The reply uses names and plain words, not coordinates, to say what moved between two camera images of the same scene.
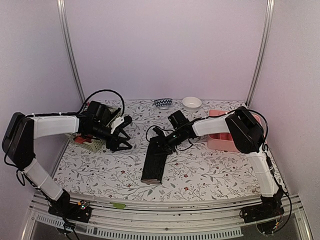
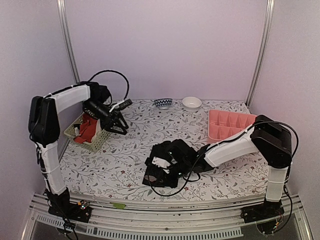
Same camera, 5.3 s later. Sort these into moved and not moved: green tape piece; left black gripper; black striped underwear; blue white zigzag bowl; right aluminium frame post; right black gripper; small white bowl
Moved: left black gripper; black striped underwear; right black gripper
Not moved: right aluminium frame post; blue white zigzag bowl; small white bowl; green tape piece
